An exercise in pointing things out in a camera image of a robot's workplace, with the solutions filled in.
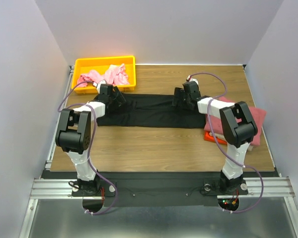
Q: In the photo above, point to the aluminium rail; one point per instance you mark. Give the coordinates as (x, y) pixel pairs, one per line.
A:
(60, 189)
(52, 148)

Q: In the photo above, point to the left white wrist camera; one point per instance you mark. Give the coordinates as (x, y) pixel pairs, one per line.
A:
(98, 85)

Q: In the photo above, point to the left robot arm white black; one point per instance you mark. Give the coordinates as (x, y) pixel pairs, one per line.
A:
(76, 131)

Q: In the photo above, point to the right silver knob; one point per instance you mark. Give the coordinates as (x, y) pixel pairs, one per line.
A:
(207, 187)

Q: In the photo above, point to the yellow plastic bin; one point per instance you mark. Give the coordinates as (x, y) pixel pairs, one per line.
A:
(101, 65)

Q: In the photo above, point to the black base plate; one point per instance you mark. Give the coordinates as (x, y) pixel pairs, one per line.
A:
(137, 189)

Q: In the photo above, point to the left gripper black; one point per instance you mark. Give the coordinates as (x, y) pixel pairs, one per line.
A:
(119, 99)

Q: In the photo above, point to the left white knob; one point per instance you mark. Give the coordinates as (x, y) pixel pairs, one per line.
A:
(112, 188)

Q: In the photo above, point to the pink crumpled t shirt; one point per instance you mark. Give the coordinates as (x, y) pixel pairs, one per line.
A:
(114, 75)

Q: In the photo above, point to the folded dusty red t shirt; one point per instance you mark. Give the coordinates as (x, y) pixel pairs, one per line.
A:
(258, 116)

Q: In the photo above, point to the folded orange t shirt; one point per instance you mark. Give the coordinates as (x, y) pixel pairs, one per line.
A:
(213, 138)

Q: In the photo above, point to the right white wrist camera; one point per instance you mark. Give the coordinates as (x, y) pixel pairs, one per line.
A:
(191, 79)

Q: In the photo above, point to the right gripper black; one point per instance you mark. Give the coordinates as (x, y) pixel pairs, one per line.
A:
(180, 96)

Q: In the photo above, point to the black t shirt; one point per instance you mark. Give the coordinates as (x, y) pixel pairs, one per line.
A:
(152, 110)

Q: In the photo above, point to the aluminium front rail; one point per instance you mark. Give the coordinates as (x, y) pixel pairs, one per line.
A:
(60, 189)

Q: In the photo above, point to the aluminium left side rail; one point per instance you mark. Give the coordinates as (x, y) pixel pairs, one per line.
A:
(52, 148)

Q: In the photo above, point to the electronics board with leds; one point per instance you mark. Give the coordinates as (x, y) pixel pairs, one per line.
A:
(232, 202)

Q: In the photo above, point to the folded cream t shirt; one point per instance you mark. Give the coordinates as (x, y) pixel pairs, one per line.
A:
(218, 136)

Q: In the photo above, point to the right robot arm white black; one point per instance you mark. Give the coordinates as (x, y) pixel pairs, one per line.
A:
(238, 125)

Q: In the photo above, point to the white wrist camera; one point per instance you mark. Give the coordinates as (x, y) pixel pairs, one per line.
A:
(98, 85)
(191, 79)

